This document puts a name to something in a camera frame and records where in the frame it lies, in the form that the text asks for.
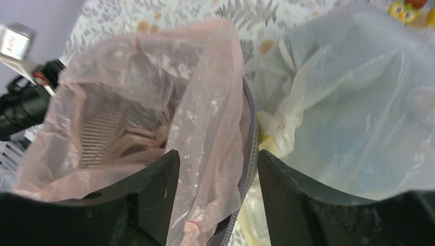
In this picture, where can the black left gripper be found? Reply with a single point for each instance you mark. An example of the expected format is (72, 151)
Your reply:
(26, 102)

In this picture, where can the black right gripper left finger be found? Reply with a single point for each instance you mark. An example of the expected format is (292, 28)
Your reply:
(133, 211)

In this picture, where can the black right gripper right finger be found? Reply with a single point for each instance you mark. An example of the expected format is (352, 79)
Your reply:
(303, 211)

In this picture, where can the clear yellow-rimmed plastic bag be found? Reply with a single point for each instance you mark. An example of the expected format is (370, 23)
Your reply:
(348, 100)

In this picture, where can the pink plastic trash bag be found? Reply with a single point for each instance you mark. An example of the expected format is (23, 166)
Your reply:
(131, 98)

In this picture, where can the yellow toy figure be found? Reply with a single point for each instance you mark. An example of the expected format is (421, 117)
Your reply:
(404, 12)

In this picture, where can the yellow cube toy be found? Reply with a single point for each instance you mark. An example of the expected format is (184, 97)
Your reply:
(430, 17)

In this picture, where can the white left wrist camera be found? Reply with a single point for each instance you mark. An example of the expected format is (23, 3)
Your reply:
(16, 43)

